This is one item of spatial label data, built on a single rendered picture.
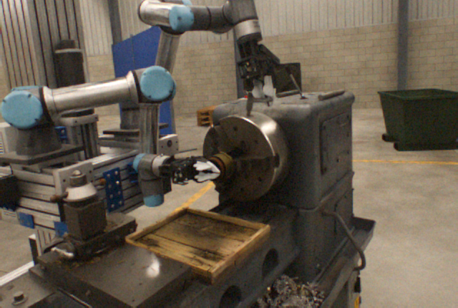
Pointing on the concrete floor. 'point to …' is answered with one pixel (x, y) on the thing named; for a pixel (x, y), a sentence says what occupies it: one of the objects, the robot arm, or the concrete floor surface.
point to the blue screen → (146, 60)
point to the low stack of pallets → (205, 115)
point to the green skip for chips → (421, 119)
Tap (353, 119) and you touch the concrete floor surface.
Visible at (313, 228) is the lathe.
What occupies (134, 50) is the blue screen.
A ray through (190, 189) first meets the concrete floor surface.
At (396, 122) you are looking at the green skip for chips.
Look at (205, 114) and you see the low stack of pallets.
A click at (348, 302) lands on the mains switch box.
